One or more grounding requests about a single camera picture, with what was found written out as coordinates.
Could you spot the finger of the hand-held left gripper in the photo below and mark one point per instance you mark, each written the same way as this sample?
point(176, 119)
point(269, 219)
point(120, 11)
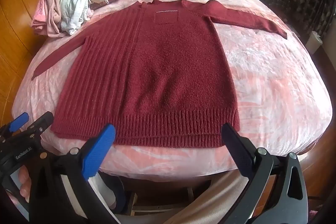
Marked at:
point(42, 120)
point(18, 120)

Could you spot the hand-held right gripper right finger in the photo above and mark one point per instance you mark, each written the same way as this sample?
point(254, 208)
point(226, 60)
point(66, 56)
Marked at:
point(239, 150)

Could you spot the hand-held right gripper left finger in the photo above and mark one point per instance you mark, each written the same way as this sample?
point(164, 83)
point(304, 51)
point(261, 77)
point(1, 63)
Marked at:
point(99, 150)

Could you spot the dark red knit sweater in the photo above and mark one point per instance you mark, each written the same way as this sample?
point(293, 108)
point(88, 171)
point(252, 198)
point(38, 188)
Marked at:
point(157, 69)

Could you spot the person's left hand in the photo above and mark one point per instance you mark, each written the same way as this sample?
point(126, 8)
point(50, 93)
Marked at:
point(25, 179)

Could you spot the person's leg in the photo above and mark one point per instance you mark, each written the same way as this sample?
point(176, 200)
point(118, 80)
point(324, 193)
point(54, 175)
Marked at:
point(223, 195)

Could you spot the dark blue slipper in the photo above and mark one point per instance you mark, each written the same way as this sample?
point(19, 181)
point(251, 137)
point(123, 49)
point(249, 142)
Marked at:
point(120, 195)

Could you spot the pink printed blanket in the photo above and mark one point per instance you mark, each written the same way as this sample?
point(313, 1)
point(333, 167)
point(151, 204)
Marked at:
point(262, 77)

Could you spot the pink garment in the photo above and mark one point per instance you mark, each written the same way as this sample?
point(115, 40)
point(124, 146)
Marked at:
point(48, 11)

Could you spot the wooden wardrobe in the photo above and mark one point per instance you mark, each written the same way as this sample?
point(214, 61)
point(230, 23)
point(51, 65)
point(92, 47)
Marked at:
point(18, 3)

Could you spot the white trash bin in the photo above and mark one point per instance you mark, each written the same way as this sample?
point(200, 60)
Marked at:
point(313, 41)

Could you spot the wooden bed frame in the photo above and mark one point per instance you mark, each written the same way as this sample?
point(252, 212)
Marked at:
point(157, 195)

